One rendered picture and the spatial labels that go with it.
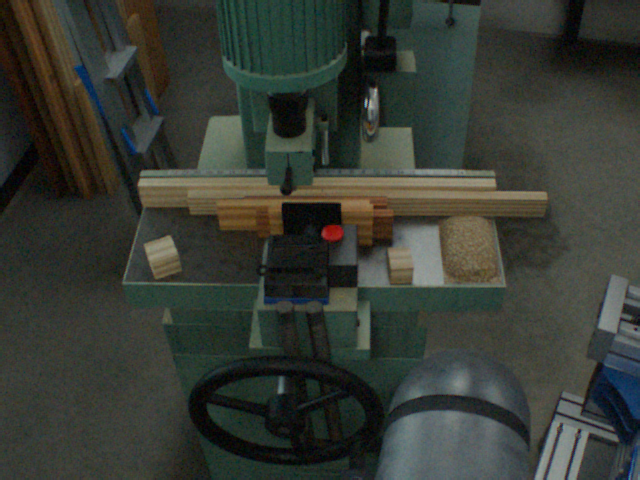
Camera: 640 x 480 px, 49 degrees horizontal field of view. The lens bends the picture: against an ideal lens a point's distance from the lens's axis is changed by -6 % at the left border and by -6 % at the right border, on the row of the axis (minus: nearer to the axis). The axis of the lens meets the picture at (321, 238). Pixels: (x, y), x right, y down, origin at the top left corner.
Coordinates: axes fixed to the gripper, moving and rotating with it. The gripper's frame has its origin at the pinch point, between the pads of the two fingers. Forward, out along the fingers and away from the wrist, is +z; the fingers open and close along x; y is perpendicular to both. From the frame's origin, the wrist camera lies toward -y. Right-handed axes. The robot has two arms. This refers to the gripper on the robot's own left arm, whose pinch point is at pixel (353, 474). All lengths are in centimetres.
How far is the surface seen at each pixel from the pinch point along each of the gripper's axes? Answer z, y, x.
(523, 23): 257, -70, 80
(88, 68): 87, -57, -66
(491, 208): 25.1, -34.6, 22.9
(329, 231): 5.9, -35.8, -3.4
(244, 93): 37, -53, -19
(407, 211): 25.6, -34.0, 8.9
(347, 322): 2.9, -23.4, -0.9
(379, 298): 14.2, -22.9, 3.9
